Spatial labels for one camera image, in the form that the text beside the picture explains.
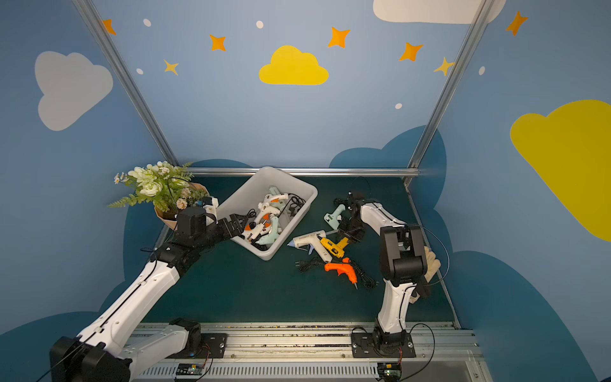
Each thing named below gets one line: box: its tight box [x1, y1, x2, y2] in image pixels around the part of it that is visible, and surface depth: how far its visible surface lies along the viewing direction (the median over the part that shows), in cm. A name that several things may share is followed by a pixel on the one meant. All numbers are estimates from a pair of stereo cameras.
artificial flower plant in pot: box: [107, 160, 211, 230], surface depth 80 cm
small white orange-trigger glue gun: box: [254, 202, 281, 225], surface depth 106 cm
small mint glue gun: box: [255, 216, 280, 246], surface depth 98 cm
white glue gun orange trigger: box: [257, 192, 289, 210], surface depth 109 cm
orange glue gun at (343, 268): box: [323, 262, 359, 290], surface depth 92 cm
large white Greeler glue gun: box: [287, 229, 333, 264], surface depth 98 cm
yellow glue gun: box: [319, 237, 350, 259], surface depth 97 cm
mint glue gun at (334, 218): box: [323, 203, 347, 235], surface depth 107 cm
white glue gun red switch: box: [241, 219, 272, 242], surface depth 97 cm
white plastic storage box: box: [215, 166, 319, 262], surface depth 107 cm
